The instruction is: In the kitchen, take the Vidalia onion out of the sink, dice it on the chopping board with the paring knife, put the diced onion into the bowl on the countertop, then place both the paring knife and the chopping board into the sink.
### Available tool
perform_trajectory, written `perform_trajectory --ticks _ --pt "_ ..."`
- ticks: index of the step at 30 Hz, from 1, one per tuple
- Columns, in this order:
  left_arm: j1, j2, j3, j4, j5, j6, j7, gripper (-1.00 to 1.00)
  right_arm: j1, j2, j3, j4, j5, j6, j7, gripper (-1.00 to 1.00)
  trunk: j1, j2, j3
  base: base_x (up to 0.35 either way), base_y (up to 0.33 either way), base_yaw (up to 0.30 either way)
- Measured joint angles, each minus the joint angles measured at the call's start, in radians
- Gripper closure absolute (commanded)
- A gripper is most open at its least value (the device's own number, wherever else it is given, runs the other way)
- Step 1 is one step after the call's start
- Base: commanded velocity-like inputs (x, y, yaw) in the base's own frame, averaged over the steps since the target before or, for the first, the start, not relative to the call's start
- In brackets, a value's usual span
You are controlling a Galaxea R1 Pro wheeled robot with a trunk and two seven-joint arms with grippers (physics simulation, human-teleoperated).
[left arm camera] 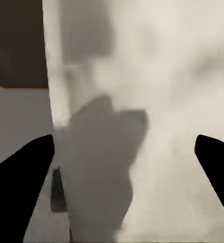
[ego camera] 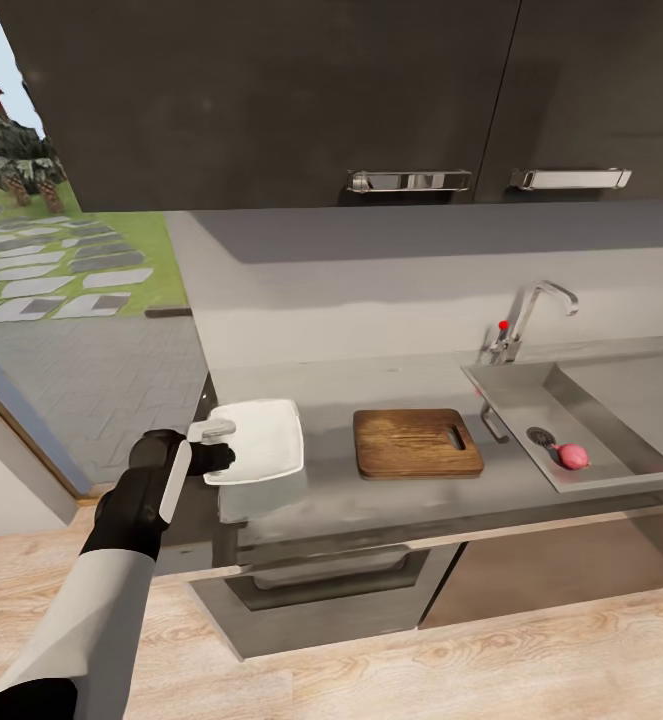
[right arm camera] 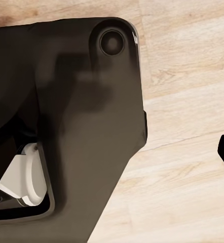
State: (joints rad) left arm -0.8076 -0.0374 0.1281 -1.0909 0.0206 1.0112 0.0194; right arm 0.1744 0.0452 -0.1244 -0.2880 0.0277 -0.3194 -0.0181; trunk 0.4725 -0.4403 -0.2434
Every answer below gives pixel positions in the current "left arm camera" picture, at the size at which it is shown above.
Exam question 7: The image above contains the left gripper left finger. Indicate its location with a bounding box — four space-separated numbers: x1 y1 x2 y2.
0 135 54 243

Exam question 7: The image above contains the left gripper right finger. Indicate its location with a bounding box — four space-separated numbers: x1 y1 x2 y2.
195 134 224 206

